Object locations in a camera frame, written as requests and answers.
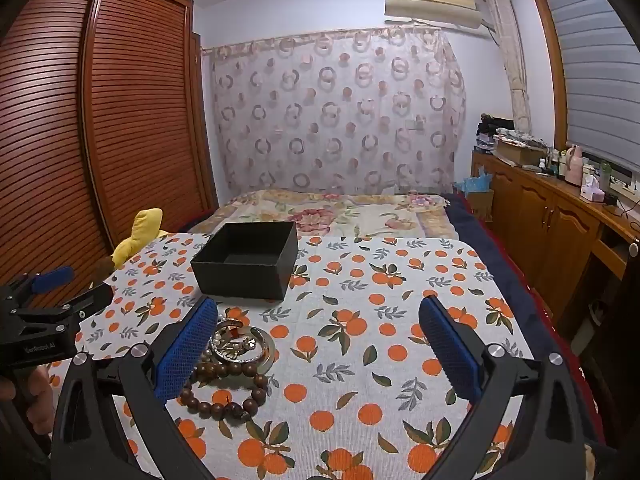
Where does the floral folded cloth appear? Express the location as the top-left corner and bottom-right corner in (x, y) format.
(500, 129), (548, 149)

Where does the dark blue bed sheet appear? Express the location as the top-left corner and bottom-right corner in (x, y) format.
(442, 192), (606, 451)

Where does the beige window drape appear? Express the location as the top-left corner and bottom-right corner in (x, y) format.
(482, 0), (532, 133)

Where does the brown cardboard box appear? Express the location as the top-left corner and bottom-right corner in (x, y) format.
(467, 187), (496, 221)

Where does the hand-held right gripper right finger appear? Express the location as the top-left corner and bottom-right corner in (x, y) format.
(417, 295), (601, 480)

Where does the gold bangle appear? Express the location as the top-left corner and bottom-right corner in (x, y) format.
(215, 317), (251, 343)

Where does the brown wooden bead bracelet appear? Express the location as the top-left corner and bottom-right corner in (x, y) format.
(182, 360), (269, 422)

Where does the wooden louvered wardrobe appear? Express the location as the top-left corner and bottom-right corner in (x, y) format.
(0, 0), (218, 311)

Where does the floral blanket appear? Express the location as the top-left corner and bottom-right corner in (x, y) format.
(187, 189), (458, 241)

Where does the pink tissue box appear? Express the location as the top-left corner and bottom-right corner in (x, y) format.
(580, 175), (607, 203)

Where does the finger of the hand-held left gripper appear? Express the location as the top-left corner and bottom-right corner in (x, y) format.
(10, 266), (76, 301)
(60, 282), (114, 323)

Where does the circle pattern curtain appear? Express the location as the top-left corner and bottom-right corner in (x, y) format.
(202, 27), (468, 196)

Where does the stack of folded clothes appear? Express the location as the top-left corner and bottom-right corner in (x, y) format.
(475, 115), (516, 153)

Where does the yellow plush toy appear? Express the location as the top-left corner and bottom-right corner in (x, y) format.
(111, 207), (170, 268)

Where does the person's left hand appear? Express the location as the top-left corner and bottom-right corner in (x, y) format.
(0, 362), (55, 418)

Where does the orange print tablecloth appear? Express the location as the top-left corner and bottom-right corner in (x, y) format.
(75, 232), (538, 480)

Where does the pink thermos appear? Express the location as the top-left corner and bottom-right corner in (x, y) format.
(565, 145), (585, 184)

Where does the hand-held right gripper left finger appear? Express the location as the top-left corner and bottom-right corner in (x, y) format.
(50, 296), (221, 480)

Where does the cluster of small bottles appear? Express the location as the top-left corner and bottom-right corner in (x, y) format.
(539, 149), (567, 178)

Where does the blue plastic bag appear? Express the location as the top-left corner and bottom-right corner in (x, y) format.
(452, 167), (496, 196)

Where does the pearl bracelet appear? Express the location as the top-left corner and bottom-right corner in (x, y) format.
(202, 312), (256, 361)

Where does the grey window blind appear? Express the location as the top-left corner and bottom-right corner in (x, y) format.
(540, 0), (640, 171)

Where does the black box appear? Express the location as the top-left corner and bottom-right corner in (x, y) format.
(190, 220), (299, 301)

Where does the wooden cabinet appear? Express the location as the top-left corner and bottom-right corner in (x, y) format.
(471, 152), (640, 321)

